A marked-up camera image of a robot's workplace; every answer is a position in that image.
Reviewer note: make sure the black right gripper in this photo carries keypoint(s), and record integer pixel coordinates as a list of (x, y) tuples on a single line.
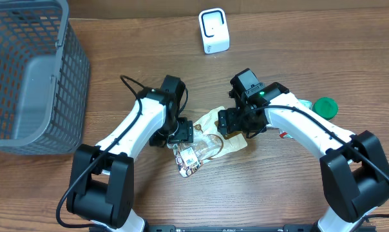
[(227, 122)]

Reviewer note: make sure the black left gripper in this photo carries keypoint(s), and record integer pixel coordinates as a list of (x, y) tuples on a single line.
[(182, 131)]

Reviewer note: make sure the beige pet treat bag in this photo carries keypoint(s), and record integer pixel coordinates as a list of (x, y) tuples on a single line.
[(208, 144)]

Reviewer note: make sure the red stick snack packet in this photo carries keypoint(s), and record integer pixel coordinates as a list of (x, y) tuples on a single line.
[(284, 134)]

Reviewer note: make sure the teal orange snack packet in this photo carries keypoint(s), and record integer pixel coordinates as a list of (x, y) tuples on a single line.
[(306, 103)]

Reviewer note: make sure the white green round container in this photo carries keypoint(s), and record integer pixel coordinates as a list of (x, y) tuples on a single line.
[(326, 108)]

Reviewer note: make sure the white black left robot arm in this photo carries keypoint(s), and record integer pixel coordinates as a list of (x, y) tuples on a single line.
[(101, 188)]

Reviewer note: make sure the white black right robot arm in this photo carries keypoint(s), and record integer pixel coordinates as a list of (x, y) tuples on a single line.
[(354, 168)]

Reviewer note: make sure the white barcode scanner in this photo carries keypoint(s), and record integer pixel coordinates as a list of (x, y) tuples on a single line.
[(214, 30)]

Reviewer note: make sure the grey plastic mesh basket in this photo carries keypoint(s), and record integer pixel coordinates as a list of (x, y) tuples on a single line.
[(44, 79)]

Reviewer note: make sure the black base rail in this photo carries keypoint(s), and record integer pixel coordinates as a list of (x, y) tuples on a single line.
[(285, 228)]

